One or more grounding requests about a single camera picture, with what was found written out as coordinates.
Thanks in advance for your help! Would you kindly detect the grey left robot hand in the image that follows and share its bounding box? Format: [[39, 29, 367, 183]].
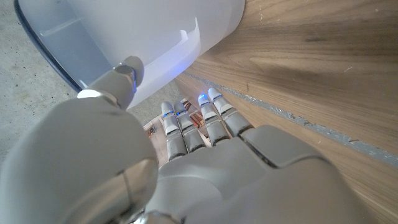
[[0, 55, 377, 224]]

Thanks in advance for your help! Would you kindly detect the translucent plastic pitcher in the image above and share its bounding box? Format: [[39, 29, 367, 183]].
[[14, 0, 246, 110]]

